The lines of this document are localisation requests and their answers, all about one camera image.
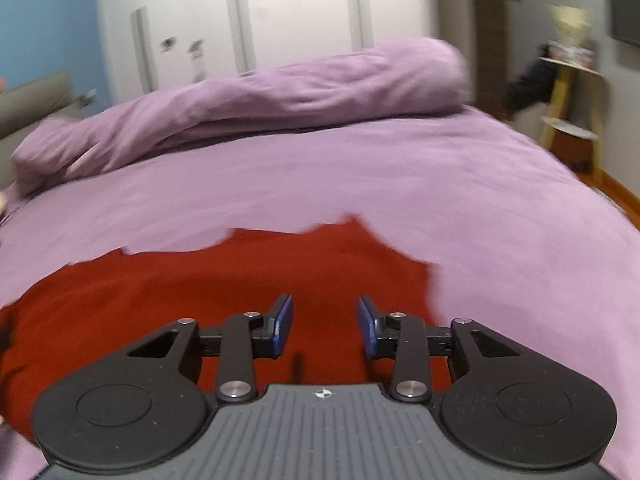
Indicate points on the black clothing pile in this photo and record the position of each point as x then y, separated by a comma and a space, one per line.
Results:
534, 85

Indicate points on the white wardrobe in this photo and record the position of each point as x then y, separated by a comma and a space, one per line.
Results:
155, 44

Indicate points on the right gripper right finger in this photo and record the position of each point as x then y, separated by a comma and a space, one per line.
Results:
409, 342

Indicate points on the grey padded headboard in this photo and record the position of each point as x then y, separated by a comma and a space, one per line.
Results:
26, 105

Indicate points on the purple rolled duvet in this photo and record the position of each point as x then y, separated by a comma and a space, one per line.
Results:
410, 77

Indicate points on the yellow side shelf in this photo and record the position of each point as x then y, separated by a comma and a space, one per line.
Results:
573, 124

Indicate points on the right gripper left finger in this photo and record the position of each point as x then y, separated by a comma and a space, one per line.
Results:
242, 339

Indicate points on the cream dried flower bouquet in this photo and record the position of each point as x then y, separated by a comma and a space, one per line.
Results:
572, 26

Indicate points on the purple bed sheet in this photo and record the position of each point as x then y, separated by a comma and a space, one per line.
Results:
520, 244

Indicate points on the red knit sweater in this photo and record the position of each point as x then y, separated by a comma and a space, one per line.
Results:
87, 310

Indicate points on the brown wooden door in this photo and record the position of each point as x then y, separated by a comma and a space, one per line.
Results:
492, 54

